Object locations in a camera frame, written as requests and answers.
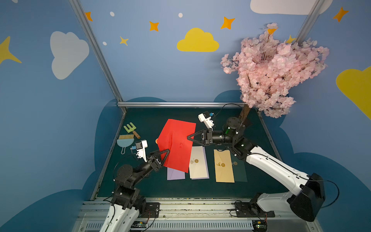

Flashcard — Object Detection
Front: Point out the red envelope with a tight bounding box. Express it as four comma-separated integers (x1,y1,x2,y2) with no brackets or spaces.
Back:
157,119,196,173

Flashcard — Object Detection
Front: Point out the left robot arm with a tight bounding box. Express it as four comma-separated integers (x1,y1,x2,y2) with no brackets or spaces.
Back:
100,149,170,232

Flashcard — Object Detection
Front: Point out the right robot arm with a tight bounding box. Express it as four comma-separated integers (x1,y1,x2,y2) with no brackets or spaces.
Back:
187,112,326,222

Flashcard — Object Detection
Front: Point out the tan kraft envelope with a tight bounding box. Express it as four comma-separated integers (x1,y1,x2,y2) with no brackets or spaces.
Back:
214,149,235,183

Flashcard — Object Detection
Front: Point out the dark green envelope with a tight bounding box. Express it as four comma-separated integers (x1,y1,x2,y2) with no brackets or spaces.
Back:
231,154,247,182

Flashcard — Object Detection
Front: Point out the blue toy brush dustpan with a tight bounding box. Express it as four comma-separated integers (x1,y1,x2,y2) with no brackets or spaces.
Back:
117,134,134,155

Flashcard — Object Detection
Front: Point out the green toy rake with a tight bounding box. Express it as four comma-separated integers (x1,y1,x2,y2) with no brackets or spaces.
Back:
124,122,141,139

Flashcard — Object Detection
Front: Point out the left controller board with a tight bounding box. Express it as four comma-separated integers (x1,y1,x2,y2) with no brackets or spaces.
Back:
130,221,148,230

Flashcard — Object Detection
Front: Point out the controller board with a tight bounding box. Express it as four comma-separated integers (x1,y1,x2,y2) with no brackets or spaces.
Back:
130,221,148,230
252,220,267,232

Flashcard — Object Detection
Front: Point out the pink blossom artificial tree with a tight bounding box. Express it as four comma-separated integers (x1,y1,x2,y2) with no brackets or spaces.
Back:
220,23,329,119

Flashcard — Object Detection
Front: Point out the right controller board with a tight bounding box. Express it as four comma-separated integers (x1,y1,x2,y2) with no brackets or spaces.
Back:
252,220,267,232

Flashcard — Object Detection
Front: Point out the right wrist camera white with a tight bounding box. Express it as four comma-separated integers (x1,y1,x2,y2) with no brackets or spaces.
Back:
198,111,214,130

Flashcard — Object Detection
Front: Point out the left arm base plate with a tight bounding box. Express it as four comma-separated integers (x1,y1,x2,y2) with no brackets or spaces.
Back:
138,202,160,218

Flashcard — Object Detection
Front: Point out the aluminium front rail base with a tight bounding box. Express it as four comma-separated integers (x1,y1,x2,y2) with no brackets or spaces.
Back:
72,198,322,232

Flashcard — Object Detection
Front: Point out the aluminium rail back frame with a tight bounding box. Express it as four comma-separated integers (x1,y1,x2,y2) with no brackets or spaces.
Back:
117,101,243,108

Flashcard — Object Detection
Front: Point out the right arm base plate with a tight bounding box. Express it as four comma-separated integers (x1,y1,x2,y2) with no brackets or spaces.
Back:
234,201,275,218

